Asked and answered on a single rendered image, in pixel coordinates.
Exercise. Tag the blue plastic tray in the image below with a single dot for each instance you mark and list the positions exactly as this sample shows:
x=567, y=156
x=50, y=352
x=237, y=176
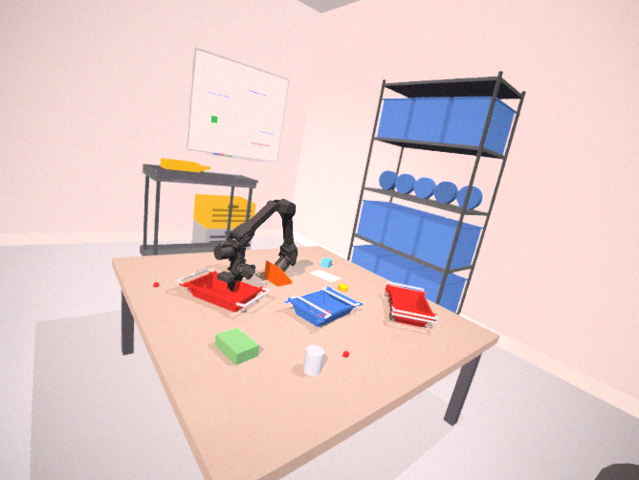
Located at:
x=326, y=302

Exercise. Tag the light green block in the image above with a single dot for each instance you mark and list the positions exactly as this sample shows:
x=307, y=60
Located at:
x=237, y=346

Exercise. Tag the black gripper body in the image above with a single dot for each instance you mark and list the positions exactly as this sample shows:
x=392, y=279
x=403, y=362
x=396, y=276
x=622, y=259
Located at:
x=229, y=277

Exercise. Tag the white cylinder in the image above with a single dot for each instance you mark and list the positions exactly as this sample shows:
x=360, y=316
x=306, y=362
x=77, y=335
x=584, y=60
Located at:
x=313, y=360

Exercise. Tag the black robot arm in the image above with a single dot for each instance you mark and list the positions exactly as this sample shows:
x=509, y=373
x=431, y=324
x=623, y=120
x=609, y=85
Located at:
x=244, y=233

